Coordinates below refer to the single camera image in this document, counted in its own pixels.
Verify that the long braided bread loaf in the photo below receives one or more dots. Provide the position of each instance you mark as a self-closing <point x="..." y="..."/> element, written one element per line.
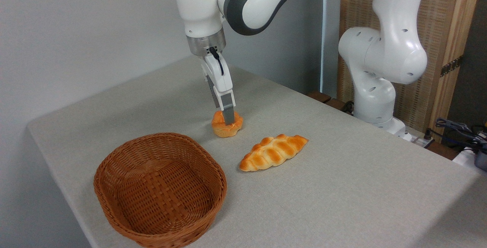
<point x="273" y="152"/>

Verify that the metal screen hinge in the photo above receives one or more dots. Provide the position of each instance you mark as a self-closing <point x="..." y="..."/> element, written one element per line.
<point x="452" y="65"/>

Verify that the round orange bread roll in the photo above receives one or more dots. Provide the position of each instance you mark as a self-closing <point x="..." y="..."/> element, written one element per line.
<point x="222" y="128"/>

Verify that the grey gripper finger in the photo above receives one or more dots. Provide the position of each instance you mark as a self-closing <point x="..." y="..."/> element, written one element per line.
<point x="213" y="94"/>
<point x="227" y="105"/>

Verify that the white vertical trim strip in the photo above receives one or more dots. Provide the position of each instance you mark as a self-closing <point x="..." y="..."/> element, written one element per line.
<point x="324" y="50"/>

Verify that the dark grey partition panel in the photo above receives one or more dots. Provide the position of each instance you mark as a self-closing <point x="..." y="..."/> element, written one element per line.
<point x="471" y="69"/>

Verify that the brown wicker basket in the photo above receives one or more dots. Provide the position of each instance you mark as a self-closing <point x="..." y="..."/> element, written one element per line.
<point x="159" y="191"/>

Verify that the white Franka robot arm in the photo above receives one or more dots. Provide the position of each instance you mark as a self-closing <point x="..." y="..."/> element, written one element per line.
<point x="388" y="50"/>

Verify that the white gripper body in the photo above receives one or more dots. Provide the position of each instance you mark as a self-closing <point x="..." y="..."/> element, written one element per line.
<point x="213" y="71"/>

